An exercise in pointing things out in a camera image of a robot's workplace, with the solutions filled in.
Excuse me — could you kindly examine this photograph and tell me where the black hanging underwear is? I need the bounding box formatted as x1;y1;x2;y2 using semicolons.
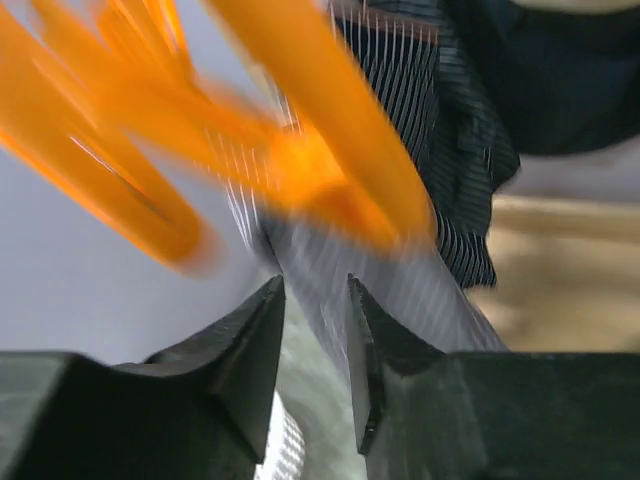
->
444;1;639;156

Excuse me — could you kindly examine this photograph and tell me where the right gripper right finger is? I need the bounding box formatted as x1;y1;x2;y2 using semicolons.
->
347;278;639;479

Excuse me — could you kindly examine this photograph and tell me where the grey striped boxer underwear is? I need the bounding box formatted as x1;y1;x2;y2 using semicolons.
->
206;128;503;479

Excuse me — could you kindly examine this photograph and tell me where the navy striped hanging underwear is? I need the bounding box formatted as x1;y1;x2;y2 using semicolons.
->
328;1;520;288

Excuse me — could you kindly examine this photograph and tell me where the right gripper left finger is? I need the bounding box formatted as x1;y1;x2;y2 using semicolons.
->
1;276;285;479

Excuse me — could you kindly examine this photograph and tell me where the wooden hanger stand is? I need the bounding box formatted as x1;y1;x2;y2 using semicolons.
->
469;195;639;352

